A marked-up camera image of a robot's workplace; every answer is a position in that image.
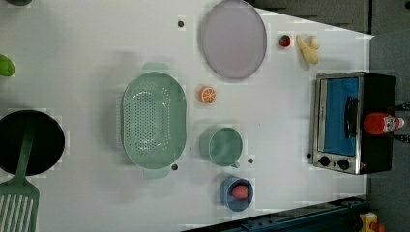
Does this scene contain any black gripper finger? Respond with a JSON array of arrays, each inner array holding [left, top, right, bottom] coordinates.
[[394, 134, 410, 144], [394, 102, 410, 111]]

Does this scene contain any red ketchup bottle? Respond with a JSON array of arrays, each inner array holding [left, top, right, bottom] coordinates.
[[364, 113, 405, 135]]

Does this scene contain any black toaster oven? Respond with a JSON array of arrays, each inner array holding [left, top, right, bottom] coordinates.
[[311, 72, 396, 175]]

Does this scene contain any yellow red clamp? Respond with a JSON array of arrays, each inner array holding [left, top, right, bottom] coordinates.
[[360, 212, 386, 232]]

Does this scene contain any yellow banana toy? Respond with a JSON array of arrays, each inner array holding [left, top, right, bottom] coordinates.
[[296, 35, 319, 65]]

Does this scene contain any small red strawberry toy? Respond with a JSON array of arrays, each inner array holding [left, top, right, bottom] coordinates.
[[279, 35, 291, 47]]

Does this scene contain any red toy strawberry in bowl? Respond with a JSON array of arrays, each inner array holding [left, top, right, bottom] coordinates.
[[231, 185, 249, 200]]

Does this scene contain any blue bowl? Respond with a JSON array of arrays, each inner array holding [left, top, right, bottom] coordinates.
[[220, 176, 253, 212]]

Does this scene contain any green metal pot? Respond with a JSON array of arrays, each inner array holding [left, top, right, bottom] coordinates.
[[199, 127, 243, 168]]

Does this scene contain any grey oval plate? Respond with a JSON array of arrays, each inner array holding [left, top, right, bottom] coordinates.
[[200, 0, 267, 78]]

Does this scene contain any orange slice toy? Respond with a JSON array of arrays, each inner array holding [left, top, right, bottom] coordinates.
[[198, 86, 217, 103]]

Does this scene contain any green perforated colander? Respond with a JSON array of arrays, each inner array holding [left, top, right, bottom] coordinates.
[[122, 62, 187, 179]]

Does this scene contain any green slotted spatula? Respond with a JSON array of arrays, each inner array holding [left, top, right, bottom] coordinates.
[[1, 121, 40, 232]]

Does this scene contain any green round object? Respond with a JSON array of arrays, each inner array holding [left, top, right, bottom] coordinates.
[[0, 54, 15, 76]]

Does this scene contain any blue metal frame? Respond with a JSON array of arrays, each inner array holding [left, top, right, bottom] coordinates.
[[184, 197, 369, 232]]

